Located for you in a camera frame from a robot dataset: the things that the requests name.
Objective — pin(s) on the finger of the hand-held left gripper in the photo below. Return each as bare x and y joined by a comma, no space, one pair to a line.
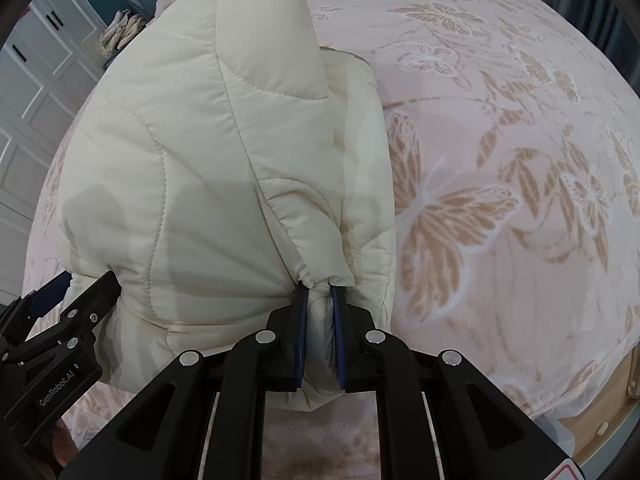
47,295
92,300

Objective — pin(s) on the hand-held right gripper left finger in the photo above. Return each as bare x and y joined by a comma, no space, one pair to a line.
300,325

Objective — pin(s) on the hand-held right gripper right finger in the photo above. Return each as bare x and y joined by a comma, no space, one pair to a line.
340,330

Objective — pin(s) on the cream padded hooded coat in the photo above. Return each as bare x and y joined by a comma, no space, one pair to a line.
200,135

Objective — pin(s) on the pile of pale clothes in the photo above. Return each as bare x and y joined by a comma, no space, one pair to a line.
122,30

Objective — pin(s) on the white wardrobe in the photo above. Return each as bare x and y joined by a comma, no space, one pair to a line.
30,110

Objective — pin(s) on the pink floral bedspread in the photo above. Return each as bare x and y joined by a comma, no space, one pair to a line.
500,110

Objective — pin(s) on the wooden bed frame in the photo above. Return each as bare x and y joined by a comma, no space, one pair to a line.
600,415

